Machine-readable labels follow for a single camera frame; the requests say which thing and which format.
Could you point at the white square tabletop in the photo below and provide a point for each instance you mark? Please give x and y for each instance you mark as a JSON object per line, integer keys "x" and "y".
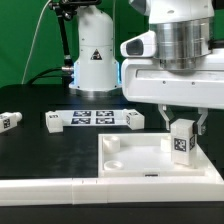
{"x": 139, "y": 155}

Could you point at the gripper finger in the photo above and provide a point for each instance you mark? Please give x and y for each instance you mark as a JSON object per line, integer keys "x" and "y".
{"x": 201, "y": 126}
{"x": 166, "y": 113}

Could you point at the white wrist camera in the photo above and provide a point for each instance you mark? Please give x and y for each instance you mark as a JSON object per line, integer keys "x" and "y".
{"x": 144, "y": 45}

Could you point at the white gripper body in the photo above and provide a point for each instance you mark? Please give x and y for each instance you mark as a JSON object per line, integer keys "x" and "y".
{"x": 143, "y": 80}

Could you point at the sheet with fiducial markers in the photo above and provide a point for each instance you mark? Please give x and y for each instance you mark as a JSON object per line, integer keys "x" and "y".
{"x": 92, "y": 117}

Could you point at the black camera stand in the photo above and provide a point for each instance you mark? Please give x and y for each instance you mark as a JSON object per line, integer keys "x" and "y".
{"x": 65, "y": 10}

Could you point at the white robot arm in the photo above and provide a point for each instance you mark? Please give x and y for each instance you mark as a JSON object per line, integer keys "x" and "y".
{"x": 175, "y": 62}

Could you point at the white L-shaped fence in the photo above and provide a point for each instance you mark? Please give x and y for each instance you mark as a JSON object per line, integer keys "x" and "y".
{"x": 209, "y": 187}

